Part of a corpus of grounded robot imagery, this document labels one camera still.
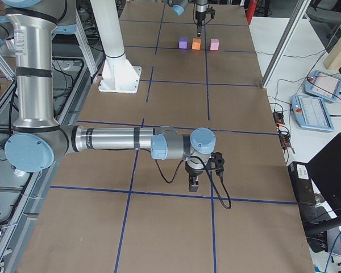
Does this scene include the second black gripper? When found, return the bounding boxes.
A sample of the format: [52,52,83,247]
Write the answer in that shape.
[185,163,203,192]

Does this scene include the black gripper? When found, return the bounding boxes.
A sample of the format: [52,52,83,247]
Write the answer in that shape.
[195,11,205,37]

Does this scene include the orange foam cube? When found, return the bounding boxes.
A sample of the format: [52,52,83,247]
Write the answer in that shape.
[192,38,202,51]

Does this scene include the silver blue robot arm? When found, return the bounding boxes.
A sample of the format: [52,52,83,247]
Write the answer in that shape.
[165,0,207,27]

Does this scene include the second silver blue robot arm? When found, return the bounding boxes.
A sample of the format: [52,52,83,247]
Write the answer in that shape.
[5,1,223,192]

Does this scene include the purple foam cube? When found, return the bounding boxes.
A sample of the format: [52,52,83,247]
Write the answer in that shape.
[178,37,188,49]

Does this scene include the pink foam cube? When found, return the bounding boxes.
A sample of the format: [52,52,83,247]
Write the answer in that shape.
[210,38,219,51]

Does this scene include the black computer box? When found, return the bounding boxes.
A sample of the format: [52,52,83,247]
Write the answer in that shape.
[288,162,317,206]

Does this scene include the blue teach pendant near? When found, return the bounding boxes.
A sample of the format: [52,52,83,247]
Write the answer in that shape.
[291,94,334,132]

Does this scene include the blue teach pendant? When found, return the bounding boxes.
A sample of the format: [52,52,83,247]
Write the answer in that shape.
[291,94,334,132]
[304,70,341,102]

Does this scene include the blue teach pendant far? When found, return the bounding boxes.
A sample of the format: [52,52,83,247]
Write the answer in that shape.
[304,70,341,102]

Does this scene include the black monitor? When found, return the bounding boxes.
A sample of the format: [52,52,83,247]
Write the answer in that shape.
[306,133,341,209]

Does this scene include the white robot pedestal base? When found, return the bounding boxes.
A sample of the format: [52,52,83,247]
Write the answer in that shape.
[98,64,142,94]

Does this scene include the aluminium frame post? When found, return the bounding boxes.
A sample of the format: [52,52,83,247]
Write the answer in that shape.
[261,0,310,88]

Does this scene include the aluminium frame rack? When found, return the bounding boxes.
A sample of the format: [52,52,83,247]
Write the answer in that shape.
[0,21,102,272]

